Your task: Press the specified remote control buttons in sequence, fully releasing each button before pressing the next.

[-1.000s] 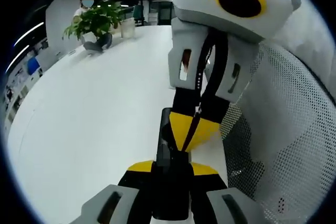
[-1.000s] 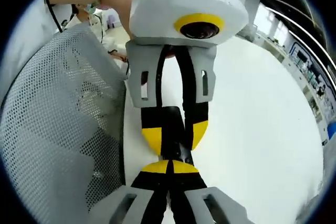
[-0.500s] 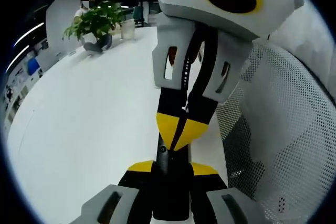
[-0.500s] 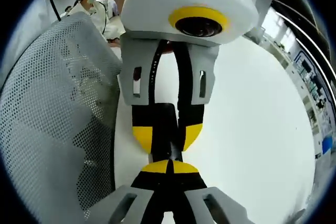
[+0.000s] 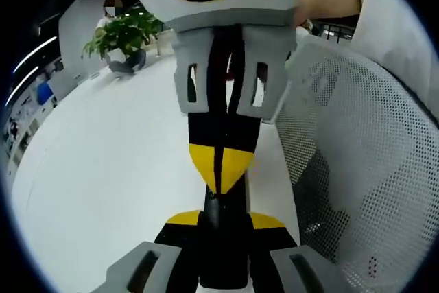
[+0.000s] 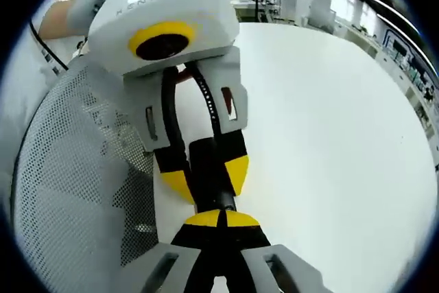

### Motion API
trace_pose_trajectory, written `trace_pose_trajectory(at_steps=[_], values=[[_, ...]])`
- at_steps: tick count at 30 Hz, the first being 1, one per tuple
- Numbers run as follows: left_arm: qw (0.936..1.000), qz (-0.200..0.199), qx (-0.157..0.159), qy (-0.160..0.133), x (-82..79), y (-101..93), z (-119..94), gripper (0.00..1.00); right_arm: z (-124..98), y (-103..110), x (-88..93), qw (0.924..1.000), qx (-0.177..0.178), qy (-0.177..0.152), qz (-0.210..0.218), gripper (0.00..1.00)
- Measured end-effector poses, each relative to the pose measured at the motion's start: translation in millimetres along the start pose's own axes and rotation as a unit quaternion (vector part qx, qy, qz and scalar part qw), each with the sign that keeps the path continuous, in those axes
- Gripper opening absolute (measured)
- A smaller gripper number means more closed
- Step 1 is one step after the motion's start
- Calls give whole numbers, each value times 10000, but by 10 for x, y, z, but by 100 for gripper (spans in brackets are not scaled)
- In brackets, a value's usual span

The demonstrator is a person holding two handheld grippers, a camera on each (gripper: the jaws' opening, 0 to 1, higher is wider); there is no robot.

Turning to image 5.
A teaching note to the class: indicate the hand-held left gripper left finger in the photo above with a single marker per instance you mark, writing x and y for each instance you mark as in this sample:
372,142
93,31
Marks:
171,238

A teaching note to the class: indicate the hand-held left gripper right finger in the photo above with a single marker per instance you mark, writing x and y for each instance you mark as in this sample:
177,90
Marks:
274,241

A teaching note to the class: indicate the clear glass vase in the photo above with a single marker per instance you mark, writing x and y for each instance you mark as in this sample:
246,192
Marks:
165,42

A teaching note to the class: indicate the green potted plant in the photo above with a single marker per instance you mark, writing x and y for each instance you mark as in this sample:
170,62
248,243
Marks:
127,34

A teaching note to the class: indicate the white mesh laundry basket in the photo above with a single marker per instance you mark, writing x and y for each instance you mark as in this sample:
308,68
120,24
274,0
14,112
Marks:
377,135

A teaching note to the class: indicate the white square pillar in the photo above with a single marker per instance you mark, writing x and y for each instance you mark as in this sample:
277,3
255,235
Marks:
73,49

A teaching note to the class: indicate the blue bin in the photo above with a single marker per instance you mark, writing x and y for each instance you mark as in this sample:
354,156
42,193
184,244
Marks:
44,93

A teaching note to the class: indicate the ceiling light strip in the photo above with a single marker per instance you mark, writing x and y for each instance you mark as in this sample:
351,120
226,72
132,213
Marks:
34,53
21,85

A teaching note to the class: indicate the person in white shirt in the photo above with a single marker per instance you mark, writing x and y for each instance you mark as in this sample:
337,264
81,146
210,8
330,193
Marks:
394,25

